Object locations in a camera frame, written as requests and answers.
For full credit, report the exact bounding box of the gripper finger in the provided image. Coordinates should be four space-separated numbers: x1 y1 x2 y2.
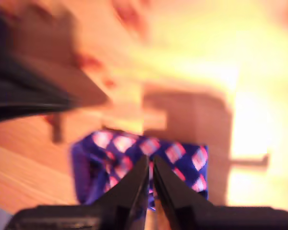
0 57 72 123
94 155 150 208
153 155 216 208

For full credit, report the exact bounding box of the purple patterned sock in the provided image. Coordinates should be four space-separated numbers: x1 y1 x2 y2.
71 130 209 214

